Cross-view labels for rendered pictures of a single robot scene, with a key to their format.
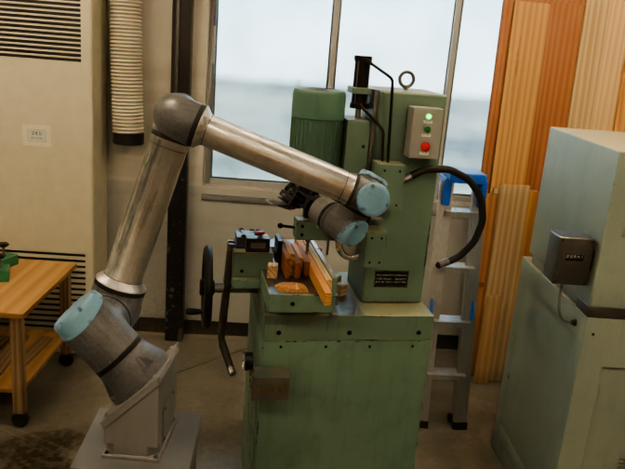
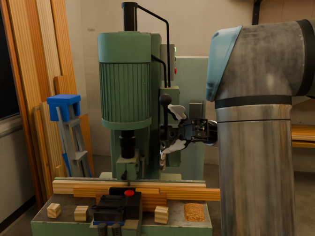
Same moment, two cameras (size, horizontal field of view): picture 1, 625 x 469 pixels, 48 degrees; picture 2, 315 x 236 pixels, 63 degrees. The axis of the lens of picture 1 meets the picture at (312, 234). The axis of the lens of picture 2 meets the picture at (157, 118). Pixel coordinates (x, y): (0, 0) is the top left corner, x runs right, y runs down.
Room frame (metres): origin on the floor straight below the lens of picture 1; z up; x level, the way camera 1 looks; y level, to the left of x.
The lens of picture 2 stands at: (2.02, 0.85, 1.45)
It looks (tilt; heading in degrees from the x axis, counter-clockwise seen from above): 15 degrees down; 284
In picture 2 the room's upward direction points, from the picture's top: straight up
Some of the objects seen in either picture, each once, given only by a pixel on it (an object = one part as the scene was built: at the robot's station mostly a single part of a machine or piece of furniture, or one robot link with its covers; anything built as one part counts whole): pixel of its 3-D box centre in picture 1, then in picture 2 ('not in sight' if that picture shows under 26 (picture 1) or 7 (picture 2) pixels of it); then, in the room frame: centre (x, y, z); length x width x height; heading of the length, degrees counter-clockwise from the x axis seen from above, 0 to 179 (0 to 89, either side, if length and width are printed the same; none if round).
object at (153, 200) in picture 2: (283, 256); (131, 202); (2.30, 0.10, 0.93); 0.25 x 0.01 x 0.07; 11
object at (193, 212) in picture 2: (291, 286); (194, 210); (2.09, 0.05, 0.91); 0.10 x 0.07 x 0.02; 101
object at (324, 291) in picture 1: (310, 266); (150, 193); (2.26, 0.00, 0.92); 0.60 x 0.02 x 0.04; 11
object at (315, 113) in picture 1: (315, 136); (125, 81); (2.34, 0.01, 1.35); 0.18 x 0.18 x 0.31
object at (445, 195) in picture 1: (449, 300); (78, 176); (2.98, -0.64, 0.58); 0.27 x 0.25 x 1.16; 4
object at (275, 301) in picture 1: (274, 271); (123, 221); (2.33, 0.12, 0.87); 0.61 x 0.30 x 0.06; 11
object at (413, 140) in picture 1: (423, 132); (167, 62); (2.27, -0.33, 1.40); 0.10 x 0.06 x 0.16; 101
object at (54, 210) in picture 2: not in sight; (54, 210); (2.55, 0.18, 0.92); 0.03 x 0.03 x 0.04; 6
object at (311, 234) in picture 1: (314, 230); (129, 165); (2.34, -0.01, 1.03); 0.14 x 0.07 x 0.09; 101
